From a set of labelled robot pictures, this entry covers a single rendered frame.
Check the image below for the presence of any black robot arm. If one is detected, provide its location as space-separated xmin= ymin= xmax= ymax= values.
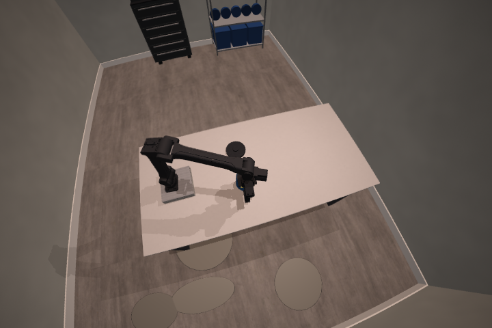
xmin=140 ymin=135 xmax=268 ymax=198

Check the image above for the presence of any black round disk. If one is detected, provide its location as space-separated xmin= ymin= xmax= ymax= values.
xmin=226 ymin=141 xmax=245 ymax=157

